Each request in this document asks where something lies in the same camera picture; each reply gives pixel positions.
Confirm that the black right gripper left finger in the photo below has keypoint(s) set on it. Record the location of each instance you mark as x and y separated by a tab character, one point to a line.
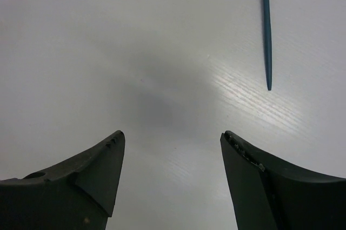
77	193

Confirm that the blue plastic fork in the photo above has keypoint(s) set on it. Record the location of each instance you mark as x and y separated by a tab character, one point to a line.
267	42

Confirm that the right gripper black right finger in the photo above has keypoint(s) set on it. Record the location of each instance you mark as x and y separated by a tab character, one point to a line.
270	193

